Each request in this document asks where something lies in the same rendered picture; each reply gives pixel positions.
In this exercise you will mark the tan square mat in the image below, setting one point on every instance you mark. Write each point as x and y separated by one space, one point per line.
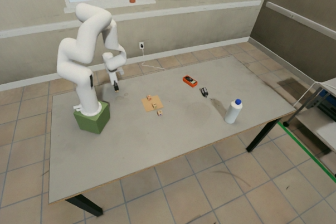
148 104

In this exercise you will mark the orange pocket multimeter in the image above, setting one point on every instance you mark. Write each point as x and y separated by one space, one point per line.
190 81

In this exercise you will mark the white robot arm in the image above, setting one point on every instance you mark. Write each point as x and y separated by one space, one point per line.
94 20

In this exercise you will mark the white bottle with blue cap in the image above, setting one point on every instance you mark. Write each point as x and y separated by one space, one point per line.
233 111

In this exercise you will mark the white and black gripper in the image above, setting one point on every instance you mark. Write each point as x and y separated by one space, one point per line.
113 79

